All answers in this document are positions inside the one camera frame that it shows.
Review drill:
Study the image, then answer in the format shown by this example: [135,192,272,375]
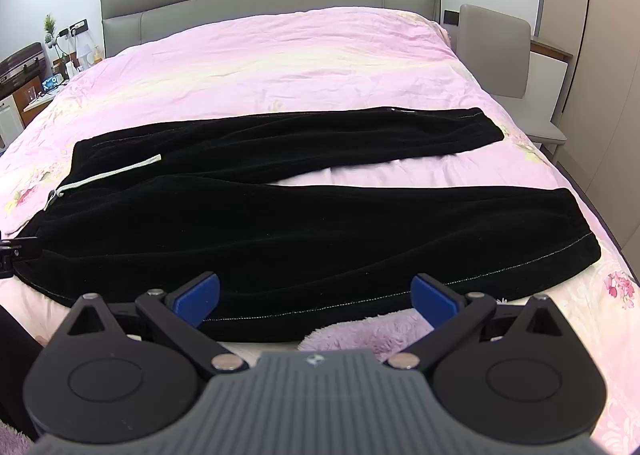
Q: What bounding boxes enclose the beige wardrobe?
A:
[541,0,640,256]

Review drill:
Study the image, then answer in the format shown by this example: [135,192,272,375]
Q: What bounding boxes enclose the white and wood side table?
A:
[527,35,574,128]

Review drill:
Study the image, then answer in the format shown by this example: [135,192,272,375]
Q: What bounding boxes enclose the pink floral bedsheet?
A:
[0,7,640,455]

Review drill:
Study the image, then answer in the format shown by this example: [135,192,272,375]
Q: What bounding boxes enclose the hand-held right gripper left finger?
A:
[47,271,250,377]

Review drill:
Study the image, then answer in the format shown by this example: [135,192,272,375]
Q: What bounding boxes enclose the small green potted plant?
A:
[42,13,69,60]

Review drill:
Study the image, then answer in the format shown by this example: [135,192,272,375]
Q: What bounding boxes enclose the wooden bedside table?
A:
[21,70,73,128]

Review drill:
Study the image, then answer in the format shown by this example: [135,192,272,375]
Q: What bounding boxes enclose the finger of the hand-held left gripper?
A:
[0,235,41,281]

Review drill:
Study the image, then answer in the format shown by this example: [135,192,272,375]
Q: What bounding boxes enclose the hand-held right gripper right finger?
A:
[384,272,584,377]

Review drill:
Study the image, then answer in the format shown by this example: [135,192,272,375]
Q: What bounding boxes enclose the white box appliance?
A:
[0,99,24,148]

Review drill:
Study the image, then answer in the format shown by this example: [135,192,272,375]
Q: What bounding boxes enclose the grey chair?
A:
[457,4,568,152]

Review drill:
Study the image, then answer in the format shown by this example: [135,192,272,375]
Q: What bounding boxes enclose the dark cloth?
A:
[0,304,48,438]

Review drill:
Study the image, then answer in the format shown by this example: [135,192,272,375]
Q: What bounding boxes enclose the purple fuzzy garment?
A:
[298,309,433,352]

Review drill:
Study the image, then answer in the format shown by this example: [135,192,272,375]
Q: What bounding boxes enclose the black pants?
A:
[12,106,603,343]

